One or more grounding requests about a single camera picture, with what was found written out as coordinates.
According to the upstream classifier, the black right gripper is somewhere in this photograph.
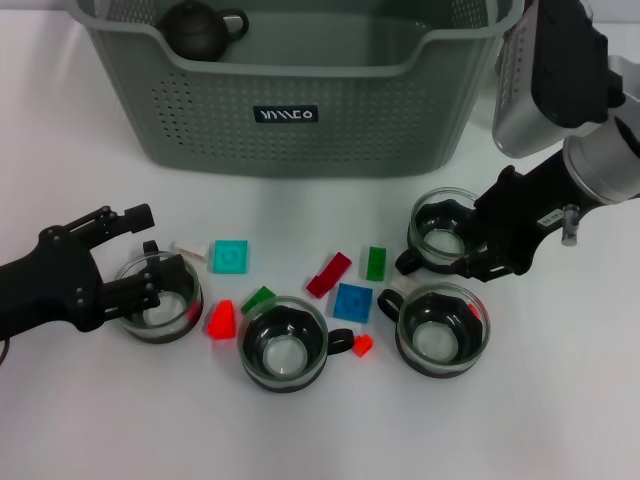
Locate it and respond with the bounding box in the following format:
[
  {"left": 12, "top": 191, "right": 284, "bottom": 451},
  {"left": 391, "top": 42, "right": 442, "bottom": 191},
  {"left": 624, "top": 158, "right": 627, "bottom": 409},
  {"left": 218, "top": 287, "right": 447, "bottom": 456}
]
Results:
[{"left": 452, "top": 149, "right": 596, "bottom": 282}]

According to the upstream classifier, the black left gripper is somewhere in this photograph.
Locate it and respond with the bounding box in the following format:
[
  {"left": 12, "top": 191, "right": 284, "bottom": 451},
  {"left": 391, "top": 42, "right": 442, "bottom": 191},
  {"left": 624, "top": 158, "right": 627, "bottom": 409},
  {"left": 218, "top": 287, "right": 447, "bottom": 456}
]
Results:
[{"left": 0, "top": 203, "right": 186, "bottom": 346}]

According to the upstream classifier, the glass teacup black holder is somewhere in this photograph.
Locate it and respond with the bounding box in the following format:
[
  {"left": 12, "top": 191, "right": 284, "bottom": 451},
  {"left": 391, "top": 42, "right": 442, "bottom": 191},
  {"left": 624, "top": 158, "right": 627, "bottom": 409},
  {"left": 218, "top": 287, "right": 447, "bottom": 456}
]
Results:
[
  {"left": 237, "top": 295, "right": 357, "bottom": 395},
  {"left": 394, "top": 187, "right": 494, "bottom": 276},
  {"left": 113, "top": 239, "right": 205, "bottom": 344},
  {"left": 377, "top": 282, "right": 492, "bottom": 380}
]

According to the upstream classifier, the orange-red slope brick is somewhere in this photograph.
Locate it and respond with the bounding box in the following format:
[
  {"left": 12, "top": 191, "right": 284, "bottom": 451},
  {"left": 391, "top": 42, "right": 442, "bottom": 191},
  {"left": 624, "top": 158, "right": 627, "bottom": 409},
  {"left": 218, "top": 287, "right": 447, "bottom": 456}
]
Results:
[{"left": 206, "top": 298, "right": 236, "bottom": 341}]

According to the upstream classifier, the grey-green perforated storage bin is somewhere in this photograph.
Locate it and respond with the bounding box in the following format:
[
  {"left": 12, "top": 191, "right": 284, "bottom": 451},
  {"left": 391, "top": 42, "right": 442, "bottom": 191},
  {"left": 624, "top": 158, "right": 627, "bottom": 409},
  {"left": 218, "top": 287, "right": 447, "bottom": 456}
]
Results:
[{"left": 74, "top": 0, "right": 525, "bottom": 180}]

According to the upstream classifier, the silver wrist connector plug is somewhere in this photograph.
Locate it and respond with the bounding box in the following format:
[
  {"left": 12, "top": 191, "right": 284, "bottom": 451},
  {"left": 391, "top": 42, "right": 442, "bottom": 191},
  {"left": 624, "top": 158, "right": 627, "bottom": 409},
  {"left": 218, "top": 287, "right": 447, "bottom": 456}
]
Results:
[{"left": 559, "top": 203, "right": 581, "bottom": 247}]

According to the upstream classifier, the teal square plate brick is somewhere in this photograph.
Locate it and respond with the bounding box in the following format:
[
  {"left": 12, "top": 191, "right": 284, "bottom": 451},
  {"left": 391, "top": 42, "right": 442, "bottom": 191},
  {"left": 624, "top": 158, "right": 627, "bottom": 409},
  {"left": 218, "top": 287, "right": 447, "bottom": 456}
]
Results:
[{"left": 207, "top": 238, "right": 250, "bottom": 275}]

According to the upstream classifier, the green rectangular brick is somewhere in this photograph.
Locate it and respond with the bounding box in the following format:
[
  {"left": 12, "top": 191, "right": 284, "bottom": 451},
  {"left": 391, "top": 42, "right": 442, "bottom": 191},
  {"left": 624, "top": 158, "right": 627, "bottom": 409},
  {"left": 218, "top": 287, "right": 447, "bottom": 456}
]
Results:
[
  {"left": 365, "top": 245, "right": 389, "bottom": 281},
  {"left": 240, "top": 285, "right": 276, "bottom": 315}
]

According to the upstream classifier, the blue square plate brick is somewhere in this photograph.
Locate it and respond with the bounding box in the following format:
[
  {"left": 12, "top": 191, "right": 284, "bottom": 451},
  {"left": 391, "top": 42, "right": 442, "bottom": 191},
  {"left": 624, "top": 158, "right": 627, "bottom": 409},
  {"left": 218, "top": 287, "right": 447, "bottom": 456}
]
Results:
[{"left": 331, "top": 282, "right": 374, "bottom": 322}]

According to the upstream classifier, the glass carafe black lid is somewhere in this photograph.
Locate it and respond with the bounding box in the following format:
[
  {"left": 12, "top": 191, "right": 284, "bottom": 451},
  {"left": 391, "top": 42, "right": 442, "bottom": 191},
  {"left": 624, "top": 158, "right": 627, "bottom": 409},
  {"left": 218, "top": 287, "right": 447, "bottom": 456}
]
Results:
[{"left": 469, "top": 19, "right": 505, "bottom": 132}]

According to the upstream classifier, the dark red long brick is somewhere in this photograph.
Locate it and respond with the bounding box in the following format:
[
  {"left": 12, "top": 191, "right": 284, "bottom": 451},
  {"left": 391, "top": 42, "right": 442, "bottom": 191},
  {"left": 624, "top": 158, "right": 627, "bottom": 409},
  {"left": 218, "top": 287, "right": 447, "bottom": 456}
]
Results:
[{"left": 305, "top": 251, "right": 353, "bottom": 300}]

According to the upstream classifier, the black clay teapot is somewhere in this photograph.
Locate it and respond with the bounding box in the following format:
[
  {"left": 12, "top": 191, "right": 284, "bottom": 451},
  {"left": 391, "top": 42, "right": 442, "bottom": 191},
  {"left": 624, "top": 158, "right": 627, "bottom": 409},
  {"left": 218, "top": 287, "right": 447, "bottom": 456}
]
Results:
[{"left": 157, "top": 0, "right": 250, "bottom": 62}]

